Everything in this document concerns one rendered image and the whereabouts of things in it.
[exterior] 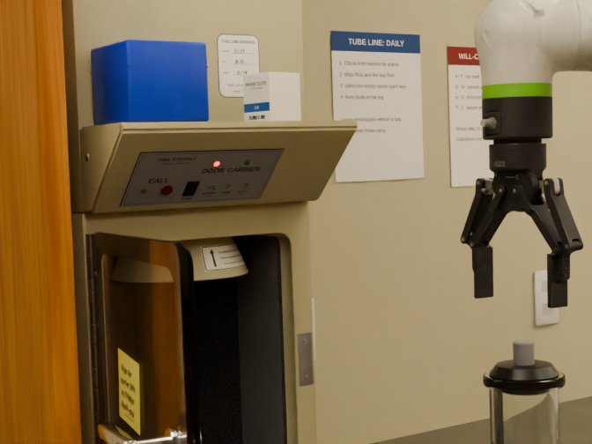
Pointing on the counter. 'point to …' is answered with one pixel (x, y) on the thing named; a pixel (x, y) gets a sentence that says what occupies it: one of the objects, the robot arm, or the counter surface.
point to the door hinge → (92, 333)
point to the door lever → (109, 432)
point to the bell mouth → (215, 258)
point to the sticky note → (129, 390)
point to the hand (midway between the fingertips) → (519, 293)
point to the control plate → (196, 172)
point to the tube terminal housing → (84, 15)
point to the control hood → (209, 136)
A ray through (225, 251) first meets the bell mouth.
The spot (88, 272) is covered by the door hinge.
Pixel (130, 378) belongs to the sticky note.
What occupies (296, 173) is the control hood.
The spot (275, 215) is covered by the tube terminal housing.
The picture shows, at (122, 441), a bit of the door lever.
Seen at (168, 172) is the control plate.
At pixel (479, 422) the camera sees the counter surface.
